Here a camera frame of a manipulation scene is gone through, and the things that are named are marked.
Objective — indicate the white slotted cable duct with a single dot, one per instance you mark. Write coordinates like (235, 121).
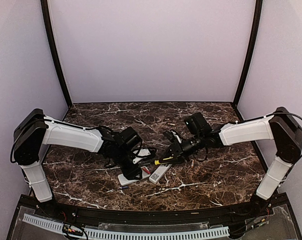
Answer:
(111, 231)

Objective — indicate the white remote control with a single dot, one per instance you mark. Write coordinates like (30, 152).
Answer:
(159, 173)

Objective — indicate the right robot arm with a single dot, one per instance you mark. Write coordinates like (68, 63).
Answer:
(280, 126)

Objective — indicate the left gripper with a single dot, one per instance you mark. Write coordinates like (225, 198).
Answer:
(129, 173)

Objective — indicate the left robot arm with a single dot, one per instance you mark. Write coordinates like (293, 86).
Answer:
(38, 129)

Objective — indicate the left black frame post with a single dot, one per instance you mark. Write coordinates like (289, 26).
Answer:
(54, 51)

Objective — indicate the yellow handled screwdriver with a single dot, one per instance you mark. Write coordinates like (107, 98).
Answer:
(160, 161)

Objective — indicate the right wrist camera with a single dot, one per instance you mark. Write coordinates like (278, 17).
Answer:
(173, 136)

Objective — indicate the black frame post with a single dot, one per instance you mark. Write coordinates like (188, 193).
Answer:
(54, 51)
(249, 52)

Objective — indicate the right black frame post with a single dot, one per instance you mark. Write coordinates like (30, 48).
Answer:
(249, 52)

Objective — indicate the grey remote control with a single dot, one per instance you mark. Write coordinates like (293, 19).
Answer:
(124, 181)

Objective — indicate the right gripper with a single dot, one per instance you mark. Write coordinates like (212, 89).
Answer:
(177, 150)

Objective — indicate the black front rail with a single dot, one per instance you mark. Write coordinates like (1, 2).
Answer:
(230, 215)

